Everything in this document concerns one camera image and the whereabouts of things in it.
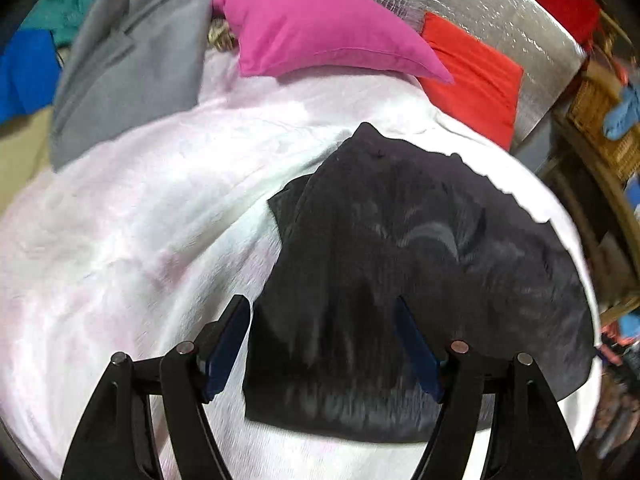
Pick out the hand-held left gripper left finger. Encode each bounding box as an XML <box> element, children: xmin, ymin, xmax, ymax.
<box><xmin>60</xmin><ymin>295</ymin><xmax>251</xmax><ymax>480</ymax></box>

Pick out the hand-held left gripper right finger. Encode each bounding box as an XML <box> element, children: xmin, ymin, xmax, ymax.
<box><xmin>394</xmin><ymin>296</ymin><xmax>583</xmax><ymax>480</ymax></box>

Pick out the black quilted jacket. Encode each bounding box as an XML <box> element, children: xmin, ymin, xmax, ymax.
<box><xmin>242</xmin><ymin>121</ymin><xmax>596</xmax><ymax>445</ymax></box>

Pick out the white fleece blanket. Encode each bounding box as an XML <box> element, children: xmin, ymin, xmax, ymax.
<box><xmin>0</xmin><ymin>50</ymin><xmax>603</xmax><ymax>480</ymax></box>

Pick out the red pillow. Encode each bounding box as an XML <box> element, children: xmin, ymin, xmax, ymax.
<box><xmin>415</xmin><ymin>12</ymin><xmax>525</xmax><ymax>152</ymax></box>

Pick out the grey coat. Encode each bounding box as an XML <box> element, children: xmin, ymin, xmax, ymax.
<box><xmin>50</xmin><ymin>0</ymin><xmax>218</xmax><ymax>171</ymax></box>

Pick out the wicker basket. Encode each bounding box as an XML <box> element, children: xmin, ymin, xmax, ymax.
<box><xmin>567</xmin><ymin>67</ymin><xmax>640</xmax><ymax>181</ymax></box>

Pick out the light blue cloth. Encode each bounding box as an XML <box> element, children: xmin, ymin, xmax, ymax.
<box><xmin>602</xmin><ymin>85</ymin><xmax>640</xmax><ymax>141</ymax></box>

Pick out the patterned cloth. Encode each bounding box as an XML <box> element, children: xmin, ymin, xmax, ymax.
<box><xmin>207</xmin><ymin>16</ymin><xmax>240</xmax><ymax>53</ymax></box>

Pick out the pink pillow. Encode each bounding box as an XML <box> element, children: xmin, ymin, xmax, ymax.
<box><xmin>212</xmin><ymin>0</ymin><xmax>455</xmax><ymax>85</ymax></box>

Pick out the blue jacket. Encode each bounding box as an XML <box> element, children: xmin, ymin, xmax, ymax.
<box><xmin>0</xmin><ymin>27</ymin><xmax>61</xmax><ymax>126</ymax></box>

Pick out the teal jacket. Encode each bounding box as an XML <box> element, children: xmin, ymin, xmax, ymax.
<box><xmin>22</xmin><ymin>0</ymin><xmax>108</xmax><ymax>48</ymax></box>

